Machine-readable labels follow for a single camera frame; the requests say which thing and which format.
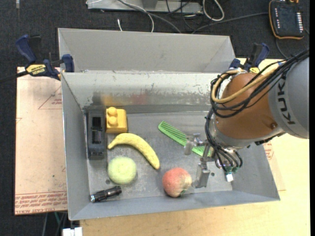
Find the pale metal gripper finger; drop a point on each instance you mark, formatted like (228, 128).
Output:
(202, 177)
(188, 147)

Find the yellow banana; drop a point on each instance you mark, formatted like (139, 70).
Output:
(140, 144)

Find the grey metal bin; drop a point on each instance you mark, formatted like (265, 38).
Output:
(157, 99)

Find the black rectangular block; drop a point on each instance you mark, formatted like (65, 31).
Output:
(96, 134)

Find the black flashlight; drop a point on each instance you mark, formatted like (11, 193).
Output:
(105, 194)

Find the green comb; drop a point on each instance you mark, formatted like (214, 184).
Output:
(172, 130)

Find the yellow toy brick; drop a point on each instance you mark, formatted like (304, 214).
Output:
(116, 123)

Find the brown cardboard board red print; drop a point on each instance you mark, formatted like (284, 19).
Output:
(39, 141)

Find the red and yellow peach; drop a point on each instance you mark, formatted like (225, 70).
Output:
(176, 182)

